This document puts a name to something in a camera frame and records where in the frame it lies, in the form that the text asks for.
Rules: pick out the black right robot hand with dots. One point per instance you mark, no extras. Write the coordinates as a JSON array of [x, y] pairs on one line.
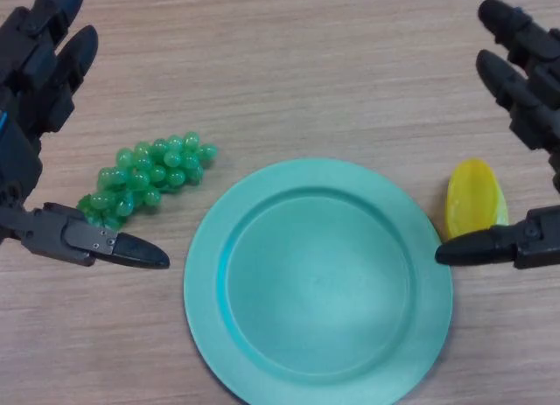
[[531, 90]]

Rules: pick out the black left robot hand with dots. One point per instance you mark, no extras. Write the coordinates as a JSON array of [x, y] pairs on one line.
[[26, 90]]

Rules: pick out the green grape bunch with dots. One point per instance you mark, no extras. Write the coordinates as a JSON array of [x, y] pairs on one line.
[[149, 177]]

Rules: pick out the green round plate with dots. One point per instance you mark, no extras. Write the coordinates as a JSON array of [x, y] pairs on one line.
[[318, 282]]

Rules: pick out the yellow starfruit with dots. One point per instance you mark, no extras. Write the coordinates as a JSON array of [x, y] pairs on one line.
[[472, 199]]

